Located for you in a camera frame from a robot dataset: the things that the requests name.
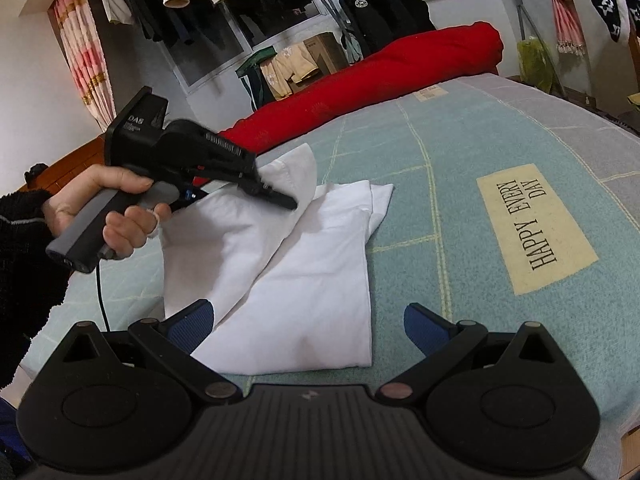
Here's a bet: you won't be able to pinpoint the cardboard box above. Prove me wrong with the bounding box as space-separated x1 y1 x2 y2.
303 31 349 79

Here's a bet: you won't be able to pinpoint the white printed t-shirt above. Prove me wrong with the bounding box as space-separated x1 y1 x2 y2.
160 142 396 376

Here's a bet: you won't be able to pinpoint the blue cloth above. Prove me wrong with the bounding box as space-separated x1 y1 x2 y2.
0 394 24 477

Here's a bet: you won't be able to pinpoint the black jacket with round badge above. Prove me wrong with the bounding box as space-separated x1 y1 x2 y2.
332 0 437 59

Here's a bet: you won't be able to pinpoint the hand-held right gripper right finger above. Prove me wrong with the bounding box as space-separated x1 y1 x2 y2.
376 302 556 407

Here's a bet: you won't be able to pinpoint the small black cloth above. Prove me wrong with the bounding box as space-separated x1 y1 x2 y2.
23 162 50 187

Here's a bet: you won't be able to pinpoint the pale teal garment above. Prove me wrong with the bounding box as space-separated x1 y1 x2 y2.
339 29 367 67

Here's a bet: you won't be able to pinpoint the wooden headboard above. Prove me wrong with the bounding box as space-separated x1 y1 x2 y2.
24 137 109 197

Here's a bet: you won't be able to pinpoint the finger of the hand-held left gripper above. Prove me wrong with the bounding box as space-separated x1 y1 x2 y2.
239 174 298 210
171 188 212 214

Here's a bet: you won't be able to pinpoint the red quilt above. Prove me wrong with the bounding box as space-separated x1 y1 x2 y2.
192 22 504 189

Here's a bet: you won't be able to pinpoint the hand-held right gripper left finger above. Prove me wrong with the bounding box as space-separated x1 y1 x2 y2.
61 299 243 406

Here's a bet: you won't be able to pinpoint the dark green rack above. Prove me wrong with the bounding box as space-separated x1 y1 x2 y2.
234 45 279 114

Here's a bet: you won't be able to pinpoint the person's left hand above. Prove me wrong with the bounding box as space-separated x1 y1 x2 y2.
42 164 174 257

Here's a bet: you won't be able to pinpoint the person's left forearm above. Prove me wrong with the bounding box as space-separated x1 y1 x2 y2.
0 187 72 392

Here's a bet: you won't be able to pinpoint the yellow-green plastic bag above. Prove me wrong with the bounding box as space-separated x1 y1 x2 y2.
516 37 557 95

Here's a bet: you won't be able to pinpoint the dark hanging clothes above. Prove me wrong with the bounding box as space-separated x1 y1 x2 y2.
114 0 327 49

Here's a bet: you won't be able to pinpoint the navy star-printed garment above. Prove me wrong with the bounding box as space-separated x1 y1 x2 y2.
578 0 640 44

